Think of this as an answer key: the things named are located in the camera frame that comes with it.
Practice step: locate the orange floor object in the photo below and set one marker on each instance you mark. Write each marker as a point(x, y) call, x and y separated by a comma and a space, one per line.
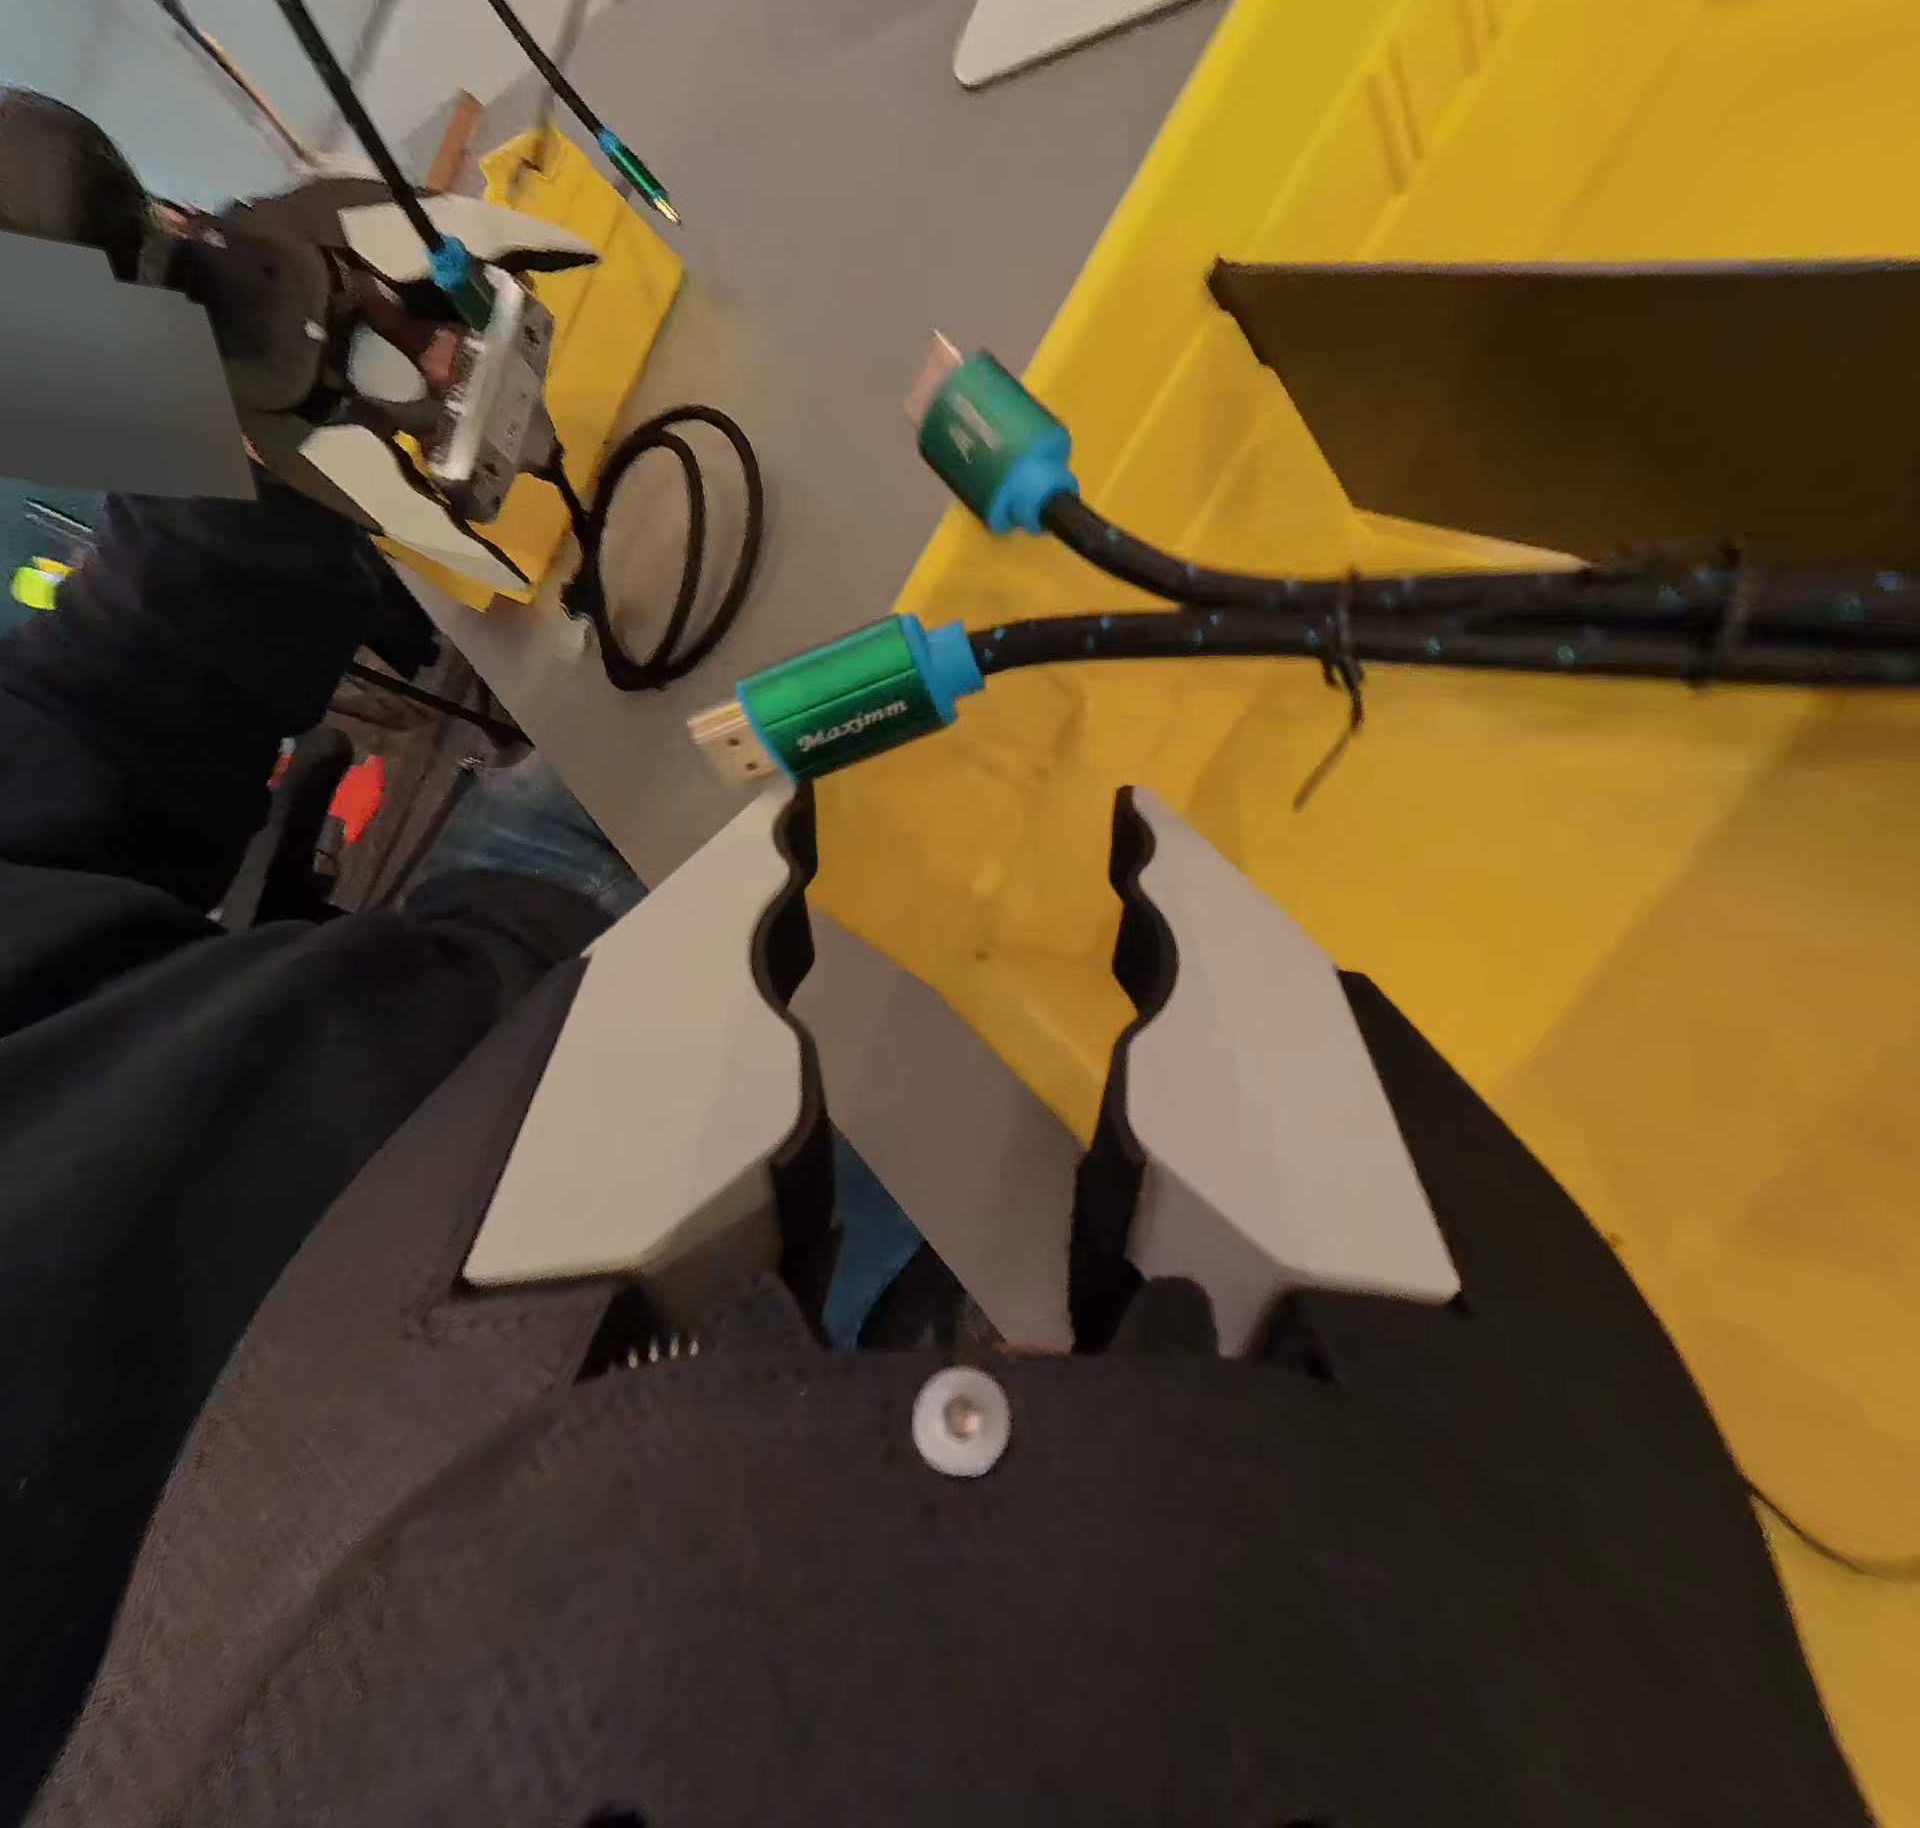
point(354, 801)

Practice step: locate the person's blue jeans leg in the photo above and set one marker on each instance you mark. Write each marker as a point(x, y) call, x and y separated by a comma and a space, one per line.
point(557, 825)

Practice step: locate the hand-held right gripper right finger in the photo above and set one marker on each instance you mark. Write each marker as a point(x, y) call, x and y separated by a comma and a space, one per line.
point(1277, 1109)

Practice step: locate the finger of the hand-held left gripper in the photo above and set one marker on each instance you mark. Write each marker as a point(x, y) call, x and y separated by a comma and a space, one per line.
point(466, 233)
point(406, 502)

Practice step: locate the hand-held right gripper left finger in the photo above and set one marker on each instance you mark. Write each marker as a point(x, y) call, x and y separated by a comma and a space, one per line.
point(646, 1109)

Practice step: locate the yellow plastic bin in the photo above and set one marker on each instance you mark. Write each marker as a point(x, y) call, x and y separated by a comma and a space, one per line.
point(616, 328)
point(1500, 959)

